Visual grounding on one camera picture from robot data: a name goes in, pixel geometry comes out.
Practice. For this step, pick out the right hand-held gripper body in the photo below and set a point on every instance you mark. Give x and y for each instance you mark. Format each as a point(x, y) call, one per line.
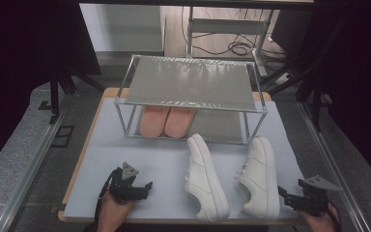
point(315, 199)

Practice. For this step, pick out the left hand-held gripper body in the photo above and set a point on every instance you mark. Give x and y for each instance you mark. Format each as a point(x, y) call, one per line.
point(122, 190)

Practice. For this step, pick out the white sneaker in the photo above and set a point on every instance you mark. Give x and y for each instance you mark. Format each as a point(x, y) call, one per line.
point(261, 180)
point(204, 180)

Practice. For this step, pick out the pink slipper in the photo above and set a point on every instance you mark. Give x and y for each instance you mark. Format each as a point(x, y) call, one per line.
point(177, 124)
point(153, 124)

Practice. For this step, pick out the two-tier metal shoe rack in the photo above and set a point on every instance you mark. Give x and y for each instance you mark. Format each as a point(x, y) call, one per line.
point(190, 83)

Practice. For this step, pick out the person's right hand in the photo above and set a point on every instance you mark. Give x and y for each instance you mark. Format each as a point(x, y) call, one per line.
point(319, 224)

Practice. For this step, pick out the person's left hand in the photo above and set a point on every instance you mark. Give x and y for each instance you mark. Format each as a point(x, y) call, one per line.
point(112, 212)

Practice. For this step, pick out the white table mat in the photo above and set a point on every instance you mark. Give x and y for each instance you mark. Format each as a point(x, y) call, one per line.
point(161, 161)

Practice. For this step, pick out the wooden table board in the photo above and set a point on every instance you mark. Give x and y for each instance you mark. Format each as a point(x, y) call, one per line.
point(111, 92)

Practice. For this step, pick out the black metal stand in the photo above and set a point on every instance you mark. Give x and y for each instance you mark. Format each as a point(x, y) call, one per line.
point(54, 93)
point(315, 93)

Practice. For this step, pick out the white power strip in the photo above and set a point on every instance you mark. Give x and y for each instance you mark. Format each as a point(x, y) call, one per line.
point(284, 78)

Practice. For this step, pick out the white panel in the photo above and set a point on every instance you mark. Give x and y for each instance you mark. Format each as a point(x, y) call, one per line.
point(122, 29)

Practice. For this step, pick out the black monitor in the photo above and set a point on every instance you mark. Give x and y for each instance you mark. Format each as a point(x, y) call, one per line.
point(290, 32)

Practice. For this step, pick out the white metal stand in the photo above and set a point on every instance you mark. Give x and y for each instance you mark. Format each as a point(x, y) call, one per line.
point(225, 26)

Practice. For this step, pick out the aluminium rail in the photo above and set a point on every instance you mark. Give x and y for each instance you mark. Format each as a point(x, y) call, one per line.
point(335, 161)
point(32, 174)

